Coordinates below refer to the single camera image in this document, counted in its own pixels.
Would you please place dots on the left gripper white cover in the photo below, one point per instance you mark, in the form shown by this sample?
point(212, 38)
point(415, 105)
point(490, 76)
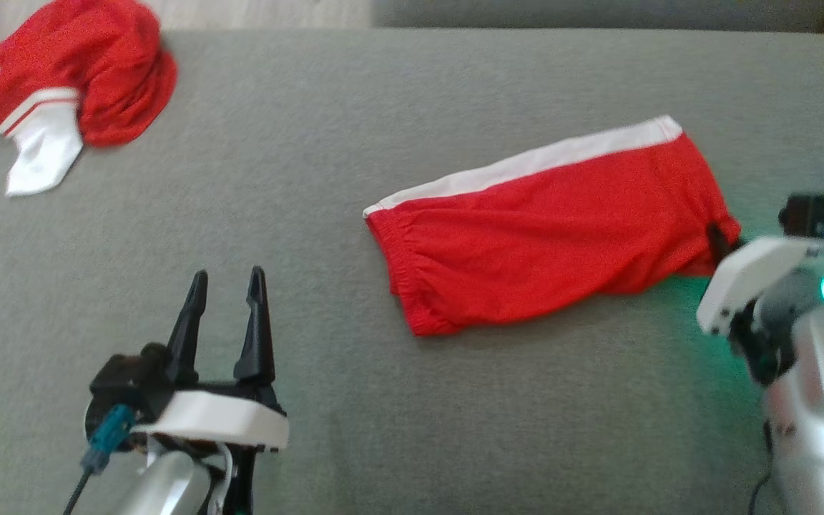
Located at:
point(219, 418)

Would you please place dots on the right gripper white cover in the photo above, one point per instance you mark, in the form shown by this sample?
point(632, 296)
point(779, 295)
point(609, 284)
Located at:
point(748, 279)

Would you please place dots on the red shorts with white stripe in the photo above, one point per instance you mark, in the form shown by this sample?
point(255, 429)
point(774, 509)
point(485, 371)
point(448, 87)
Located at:
point(541, 243)

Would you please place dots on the red basketball jersey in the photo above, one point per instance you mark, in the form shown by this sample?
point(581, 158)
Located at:
point(97, 64)

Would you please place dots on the left wrist teal connector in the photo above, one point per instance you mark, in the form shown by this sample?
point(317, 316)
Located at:
point(108, 436)

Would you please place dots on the large grey sofa seat cushion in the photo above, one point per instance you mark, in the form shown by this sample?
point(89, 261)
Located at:
point(383, 400)

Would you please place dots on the small grey sofa cushion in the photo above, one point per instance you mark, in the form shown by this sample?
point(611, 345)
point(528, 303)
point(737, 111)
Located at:
point(598, 13)

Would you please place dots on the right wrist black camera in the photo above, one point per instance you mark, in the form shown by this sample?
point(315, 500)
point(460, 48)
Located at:
point(805, 213)

